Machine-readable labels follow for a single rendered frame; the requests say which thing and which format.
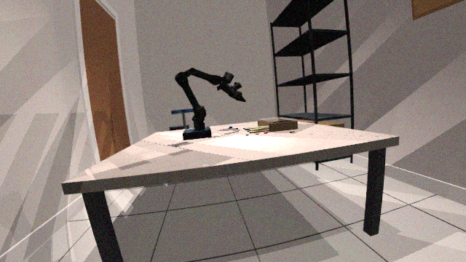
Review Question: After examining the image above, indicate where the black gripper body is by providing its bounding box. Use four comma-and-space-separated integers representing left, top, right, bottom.
226, 86, 242, 100

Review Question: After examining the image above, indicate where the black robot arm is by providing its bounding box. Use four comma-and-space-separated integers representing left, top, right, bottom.
175, 68, 234, 131

